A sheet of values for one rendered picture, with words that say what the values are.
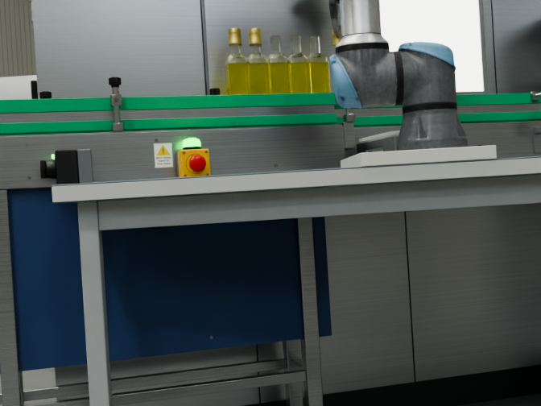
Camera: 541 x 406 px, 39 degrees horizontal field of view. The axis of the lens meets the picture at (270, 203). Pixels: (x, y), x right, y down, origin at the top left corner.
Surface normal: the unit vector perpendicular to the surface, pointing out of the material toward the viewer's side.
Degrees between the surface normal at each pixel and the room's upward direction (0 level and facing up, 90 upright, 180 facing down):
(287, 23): 90
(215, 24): 90
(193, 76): 90
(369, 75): 93
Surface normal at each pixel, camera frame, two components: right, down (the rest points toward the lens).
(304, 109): 0.28, -0.01
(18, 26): 0.06, 0.00
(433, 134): -0.12, -0.29
